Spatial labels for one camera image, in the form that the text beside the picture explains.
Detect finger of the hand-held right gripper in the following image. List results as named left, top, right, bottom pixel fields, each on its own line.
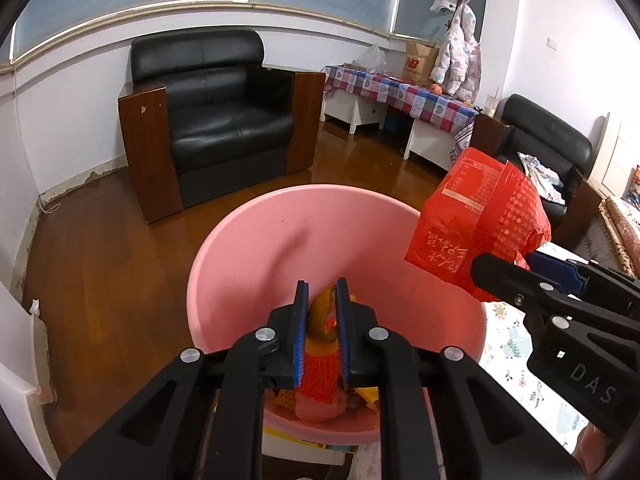
left=469, top=253, right=591, bottom=331
left=526, top=251, right=640, bottom=321

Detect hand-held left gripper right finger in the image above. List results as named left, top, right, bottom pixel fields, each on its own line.
left=336, top=277, right=586, bottom=480

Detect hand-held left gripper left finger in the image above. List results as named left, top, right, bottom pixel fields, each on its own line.
left=57, top=280, right=310, bottom=480

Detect orange peel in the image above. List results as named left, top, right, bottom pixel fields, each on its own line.
left=306, top=285, right=343, bottom=356

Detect red foam net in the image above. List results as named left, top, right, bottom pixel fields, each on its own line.
left=300, top=352, right=346, bottom=406

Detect yellow plastic bag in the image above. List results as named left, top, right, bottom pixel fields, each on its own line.
left=357, top=386, right=382, bottom=413

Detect red plastic bag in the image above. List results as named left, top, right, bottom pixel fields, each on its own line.
left=404, top=147, right=552, bottom=303

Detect pink plastic bucket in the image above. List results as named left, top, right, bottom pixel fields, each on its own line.
left=186, top=184, right=487, bottom=445

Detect person's right hand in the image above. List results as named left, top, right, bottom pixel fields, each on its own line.
left=572, top=422, right=620, bottom=480

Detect floral tablecloth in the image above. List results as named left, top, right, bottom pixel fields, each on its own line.
left=480, top=240, right=616, bottom=456

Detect white patterned cloth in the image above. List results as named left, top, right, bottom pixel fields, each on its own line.
left=517, top=152, right=566, bottom=204

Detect black leather armchair wooden sides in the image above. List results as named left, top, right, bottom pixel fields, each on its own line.
left=117, top=29, right=327, bottom=225
left=470, top=93, right=603, bottom=253

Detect white desk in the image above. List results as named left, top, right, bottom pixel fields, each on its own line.
left=322, top=92, right=463, bottom=171

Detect checkered tablecloth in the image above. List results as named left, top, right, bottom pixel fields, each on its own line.
left=322, top=65, right=478, bottom=158

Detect brown paper bag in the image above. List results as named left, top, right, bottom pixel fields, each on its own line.
left=402, top=40, right=443, bottom=87

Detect white floral puffer jacket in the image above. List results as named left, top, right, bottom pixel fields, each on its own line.
left=430, top=2, right=483, bottom=103

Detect clear plastic bag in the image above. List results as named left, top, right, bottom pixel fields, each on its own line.
left=352, top=44, right=387, bottom=72

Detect white panel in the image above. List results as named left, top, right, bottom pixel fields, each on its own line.
left=0, top=280, right=58, bottom=480

